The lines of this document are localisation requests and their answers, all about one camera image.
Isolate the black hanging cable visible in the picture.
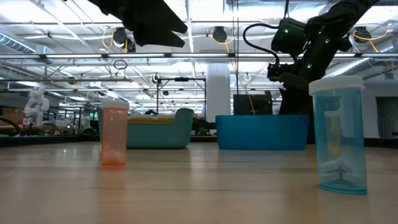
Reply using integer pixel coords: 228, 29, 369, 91
236, 0, 240, 96

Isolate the black metal gantry frame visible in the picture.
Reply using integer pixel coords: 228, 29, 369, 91
155, 77, 208, 121

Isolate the blue plastic bin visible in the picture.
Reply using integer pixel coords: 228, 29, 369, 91
215, 114, 310, 151

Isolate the white cup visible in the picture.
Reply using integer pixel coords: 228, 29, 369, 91
308, 75, 368, 196

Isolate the brown cardboard box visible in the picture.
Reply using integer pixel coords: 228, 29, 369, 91
0, 107, 25, 125

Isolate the black looped camera cable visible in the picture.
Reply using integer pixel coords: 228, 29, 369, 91
242, 22, 280, 66

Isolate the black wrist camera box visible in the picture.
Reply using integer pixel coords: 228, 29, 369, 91
266, 63, 286, 79

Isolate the teal plastic bin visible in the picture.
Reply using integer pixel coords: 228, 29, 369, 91
96, 107, 195, 149

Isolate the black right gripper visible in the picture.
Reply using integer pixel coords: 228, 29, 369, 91
279, 72, 310, 91

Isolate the small yellow pill bottle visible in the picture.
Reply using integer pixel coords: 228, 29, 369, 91
323, 111, 342, 158

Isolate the silver ventilation duct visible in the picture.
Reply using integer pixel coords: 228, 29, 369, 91
0, 30, 55, 65

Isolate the black monitor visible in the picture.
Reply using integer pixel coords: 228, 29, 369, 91
233, 94, 274, 116

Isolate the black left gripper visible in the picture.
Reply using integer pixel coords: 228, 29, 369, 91
86, 0, 188, 49

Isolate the white round pillar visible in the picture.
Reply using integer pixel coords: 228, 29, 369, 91
205, 63, 231, 123

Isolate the small pink pill bottle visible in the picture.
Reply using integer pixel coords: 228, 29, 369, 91
101, 100, 130, 167

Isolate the white humanoid robot figure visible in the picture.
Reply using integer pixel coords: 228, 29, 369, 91
23, 85, 50, 127

